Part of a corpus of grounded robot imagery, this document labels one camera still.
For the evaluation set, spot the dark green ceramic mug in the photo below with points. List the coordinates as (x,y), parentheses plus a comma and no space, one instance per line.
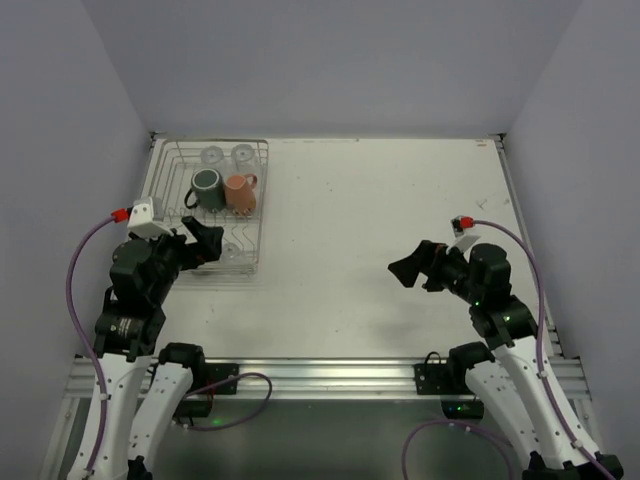
(206,191)

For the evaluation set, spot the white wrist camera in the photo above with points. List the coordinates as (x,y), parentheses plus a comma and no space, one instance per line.
(146,219)
(464,232)

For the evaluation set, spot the orange ceramic mug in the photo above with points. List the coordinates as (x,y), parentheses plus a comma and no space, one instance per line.
(239,193)

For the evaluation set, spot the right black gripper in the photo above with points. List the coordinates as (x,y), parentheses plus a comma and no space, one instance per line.
(432,265)

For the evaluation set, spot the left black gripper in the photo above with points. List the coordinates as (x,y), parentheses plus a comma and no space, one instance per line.
(185,247)

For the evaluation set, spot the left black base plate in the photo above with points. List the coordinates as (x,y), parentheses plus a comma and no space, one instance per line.
(217,372)

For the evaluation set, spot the clear glass back left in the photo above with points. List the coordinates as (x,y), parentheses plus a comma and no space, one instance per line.
(214,157)

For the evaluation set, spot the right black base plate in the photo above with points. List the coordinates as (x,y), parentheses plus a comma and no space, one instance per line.
(432,376)

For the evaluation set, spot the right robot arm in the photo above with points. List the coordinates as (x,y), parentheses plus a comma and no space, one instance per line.
(506,369)

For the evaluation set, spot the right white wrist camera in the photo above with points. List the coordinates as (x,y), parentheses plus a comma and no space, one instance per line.
(464,232)

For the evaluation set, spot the clear glass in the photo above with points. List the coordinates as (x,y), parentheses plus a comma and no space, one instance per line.
(214,157)
(244,159)

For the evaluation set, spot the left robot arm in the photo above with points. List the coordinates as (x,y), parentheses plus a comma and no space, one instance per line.
(137,389)

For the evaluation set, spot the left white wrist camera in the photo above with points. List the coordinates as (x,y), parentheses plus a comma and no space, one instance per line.
(146,219)

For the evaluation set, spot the metal wire dish rack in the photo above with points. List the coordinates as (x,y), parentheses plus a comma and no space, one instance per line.
(173,162)

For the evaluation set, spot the clear faceted glass cup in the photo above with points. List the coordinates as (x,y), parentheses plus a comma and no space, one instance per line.
(231,254)

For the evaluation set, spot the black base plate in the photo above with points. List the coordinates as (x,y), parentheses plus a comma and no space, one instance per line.
(432,376)
(217,372)

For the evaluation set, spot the aluminium mounting rail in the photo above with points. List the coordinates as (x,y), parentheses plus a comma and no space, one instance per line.
(334,379)

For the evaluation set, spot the clear glass back right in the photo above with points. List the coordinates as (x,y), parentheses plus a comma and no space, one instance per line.
(244,159)

